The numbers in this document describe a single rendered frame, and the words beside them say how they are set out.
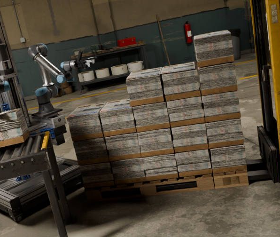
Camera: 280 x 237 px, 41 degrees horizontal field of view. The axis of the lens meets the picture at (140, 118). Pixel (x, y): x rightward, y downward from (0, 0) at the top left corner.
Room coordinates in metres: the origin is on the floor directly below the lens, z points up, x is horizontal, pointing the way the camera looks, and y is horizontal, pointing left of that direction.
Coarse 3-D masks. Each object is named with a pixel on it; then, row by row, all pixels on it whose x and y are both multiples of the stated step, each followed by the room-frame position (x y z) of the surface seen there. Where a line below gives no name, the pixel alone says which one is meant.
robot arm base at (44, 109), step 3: (48, 102) 3.58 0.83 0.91; (39, 105) 3.57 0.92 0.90; (42, 105) 3.55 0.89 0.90; (45, 105) 3.55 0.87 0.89; (48, 105) 3.57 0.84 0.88; (51, 105) 3.59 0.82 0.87; (39, 108) 3.57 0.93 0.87; (42, 108) 3.55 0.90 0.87; (45, 108) 3.54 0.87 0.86; (48, 108) 3.55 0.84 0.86; (51, 108) 3.57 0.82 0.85; (39, 111) 3.56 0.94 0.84; (42, 111) 3.54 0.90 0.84; (45, 111) 3.54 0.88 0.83; (48, 111) 3.54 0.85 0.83; (51, 111) 3.56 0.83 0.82
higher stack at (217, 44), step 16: (224, 32) 3.00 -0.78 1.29; (208, 48) 2.94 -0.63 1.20; (224, 48) 2.92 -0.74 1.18; (224, 64) 2.92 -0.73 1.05; (208, 80) 2.94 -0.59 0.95; (224, 80) 2.92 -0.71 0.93; (208, 96) 2.95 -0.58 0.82; (224, 96) 2.92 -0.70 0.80; (208, 112) 2.94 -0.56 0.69; (224, 112) 2.92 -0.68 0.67; (208, 128) 2.95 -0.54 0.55; (224, 128) 2.93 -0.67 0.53; (240, 128) 2.90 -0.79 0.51; (240, 144) 2.93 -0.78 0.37; (224, 160) 2.93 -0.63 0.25; (240, 160) 2.91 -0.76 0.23; (224, 176) 2.93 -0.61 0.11; (240, 176) 2.91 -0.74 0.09
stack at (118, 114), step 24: (72, 120) 3.15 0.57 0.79; (96, 120) 3.11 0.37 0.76; (120, 120) 3.08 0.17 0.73; (144, 120) 3.04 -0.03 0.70; (168, 120) 3.01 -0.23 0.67; (96, 144) 3.12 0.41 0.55; (120, 144) 3.08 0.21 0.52; (144, 144) 3.04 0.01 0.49; (168, 144) 3.01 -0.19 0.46; (192, 144) 2.98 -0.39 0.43; (96, 168) 3.13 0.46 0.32; (120, 168) 3.09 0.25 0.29; (144, 168) 3.05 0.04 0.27; (168, 168) 3.02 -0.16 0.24; (192, 168) 2.98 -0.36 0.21; (96, 192) 3.14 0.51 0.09; (144, 192) 3.06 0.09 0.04; (168, 192) 3.02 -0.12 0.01
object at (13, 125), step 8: (8, 112) 2.67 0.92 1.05; (16, 112) 2.64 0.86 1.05; (0, 120) 2.59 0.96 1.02; (8, 120) 2.60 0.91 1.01; (16, 120) 2.61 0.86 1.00; (24, 120) 2.84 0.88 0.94; (0, 128) 2.59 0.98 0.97; (8, 128) 2.59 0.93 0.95; (16, 128) 2.60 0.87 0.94; (24, 128) 2.74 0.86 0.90; (0, 136) 2.58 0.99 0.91; (8, 136) 2.59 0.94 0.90; (16, 136) 2.59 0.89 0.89
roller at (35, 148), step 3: (39, 135) 2.84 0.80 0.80; (36, 138) 2.76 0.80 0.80; (39, 138) 2.77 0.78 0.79; (36, 141) 2.68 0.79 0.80; (39, 141) 2.71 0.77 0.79; (33, 144) 2.62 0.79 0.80; (36, 144) 2.60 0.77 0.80; (39, 144) 2.65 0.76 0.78; (33, 147) 2.54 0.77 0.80; (36, 147) 2.54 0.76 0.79; (33, 150) 2.46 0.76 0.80; (36, 150) 2.48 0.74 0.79; (30, 153) 2.43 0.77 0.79
